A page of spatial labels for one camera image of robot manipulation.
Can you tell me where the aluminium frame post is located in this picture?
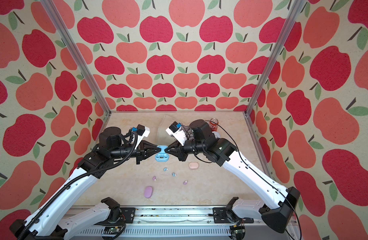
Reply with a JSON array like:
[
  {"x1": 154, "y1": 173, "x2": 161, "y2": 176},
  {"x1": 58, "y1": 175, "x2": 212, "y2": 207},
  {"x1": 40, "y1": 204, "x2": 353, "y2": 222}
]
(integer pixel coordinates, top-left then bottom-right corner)
[
  {"x1": 244, "y1": 0, "x2": 307, "y2": 118},
  {"x1": 40, "y1": 1, "x2": 112, "y2": 117}
]

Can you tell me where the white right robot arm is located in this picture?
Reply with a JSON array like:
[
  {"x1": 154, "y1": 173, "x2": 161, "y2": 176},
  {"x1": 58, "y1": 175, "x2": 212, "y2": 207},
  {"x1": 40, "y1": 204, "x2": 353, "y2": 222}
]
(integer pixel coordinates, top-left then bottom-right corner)
[{"x1": 165, "y1": 120, "x2": 300, "y2": 234}]

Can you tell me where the pink earbud charging case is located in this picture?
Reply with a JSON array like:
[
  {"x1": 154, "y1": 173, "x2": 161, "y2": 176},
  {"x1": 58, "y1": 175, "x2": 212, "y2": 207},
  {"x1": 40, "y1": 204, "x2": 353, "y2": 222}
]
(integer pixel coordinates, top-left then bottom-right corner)
[{"x1": 189, "y1": 162, "x2": 200, "y2": 170}]

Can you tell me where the right aluminium frame post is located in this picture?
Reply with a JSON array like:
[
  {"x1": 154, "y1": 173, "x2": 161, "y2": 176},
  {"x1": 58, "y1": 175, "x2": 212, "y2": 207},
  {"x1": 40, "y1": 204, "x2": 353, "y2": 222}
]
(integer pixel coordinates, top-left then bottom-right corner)
[{"x1": 244, "y1": 0, "x2": 307, "y2": 118}]

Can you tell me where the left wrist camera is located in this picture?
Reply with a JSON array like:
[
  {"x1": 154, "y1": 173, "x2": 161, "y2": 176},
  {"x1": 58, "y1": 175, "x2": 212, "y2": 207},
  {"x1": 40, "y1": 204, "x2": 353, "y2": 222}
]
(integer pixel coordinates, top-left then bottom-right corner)
[{"x1": 131, "y1": 125, "x2": 150, "y2": 147}]

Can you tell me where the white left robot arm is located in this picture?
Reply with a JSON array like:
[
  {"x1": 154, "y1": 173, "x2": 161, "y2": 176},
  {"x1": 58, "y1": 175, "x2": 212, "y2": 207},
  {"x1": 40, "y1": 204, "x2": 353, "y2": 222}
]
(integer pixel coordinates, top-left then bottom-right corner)
[{"x1": 9, "y1": 125, "x2": 159, "y2": 240}]

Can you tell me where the left aluminium frame post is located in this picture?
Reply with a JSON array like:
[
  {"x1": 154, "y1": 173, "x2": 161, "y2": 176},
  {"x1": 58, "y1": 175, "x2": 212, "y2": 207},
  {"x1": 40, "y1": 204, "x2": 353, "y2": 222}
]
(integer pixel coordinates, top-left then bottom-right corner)
[{"x1": 40, "y1": 1, "x2": 112, "y2": 117}]

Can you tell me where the blue earbud charging case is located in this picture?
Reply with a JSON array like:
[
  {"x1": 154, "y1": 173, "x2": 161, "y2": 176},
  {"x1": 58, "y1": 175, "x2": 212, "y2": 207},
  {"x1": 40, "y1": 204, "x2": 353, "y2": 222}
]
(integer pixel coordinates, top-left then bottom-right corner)
[{"x1": 155, "y1": 145, "x2": 170, "y2": 163}]

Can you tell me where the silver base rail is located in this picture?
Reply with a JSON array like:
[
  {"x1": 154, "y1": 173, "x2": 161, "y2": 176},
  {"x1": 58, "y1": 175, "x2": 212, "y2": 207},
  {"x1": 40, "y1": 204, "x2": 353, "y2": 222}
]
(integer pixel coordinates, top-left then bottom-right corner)
[{"x1": 74, "y1": 206, "x2": 299, "y2": 240}]

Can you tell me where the yellow can white lid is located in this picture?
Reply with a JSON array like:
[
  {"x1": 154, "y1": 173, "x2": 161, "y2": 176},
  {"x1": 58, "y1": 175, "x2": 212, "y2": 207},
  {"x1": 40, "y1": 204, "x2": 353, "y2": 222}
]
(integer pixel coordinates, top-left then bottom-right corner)
[{"x1": 213, "y1": 132, "x2": 221, "y2": 139}]

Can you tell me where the red cola can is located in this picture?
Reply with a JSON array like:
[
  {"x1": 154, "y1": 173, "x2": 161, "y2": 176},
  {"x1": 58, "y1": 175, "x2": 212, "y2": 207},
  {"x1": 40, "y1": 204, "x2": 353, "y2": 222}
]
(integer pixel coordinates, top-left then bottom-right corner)
[{"x1": 209, "y1": 118, "x2": 219, "y2": 132}]

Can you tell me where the purple earbud charging case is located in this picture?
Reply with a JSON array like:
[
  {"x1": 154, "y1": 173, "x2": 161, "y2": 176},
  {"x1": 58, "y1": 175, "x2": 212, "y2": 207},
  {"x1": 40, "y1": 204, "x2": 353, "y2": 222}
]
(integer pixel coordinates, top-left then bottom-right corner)
[{"x1": 144, "y1": 186, "x2": 154, "y2": 199}]

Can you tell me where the black corrugated cable conduit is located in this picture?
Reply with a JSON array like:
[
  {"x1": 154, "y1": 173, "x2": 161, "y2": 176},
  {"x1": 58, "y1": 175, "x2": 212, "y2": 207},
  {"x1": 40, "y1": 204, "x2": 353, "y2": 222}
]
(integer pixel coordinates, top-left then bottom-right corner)
[{"x1": 16, "y1": 131, "x2": 139, "y2": 240}]

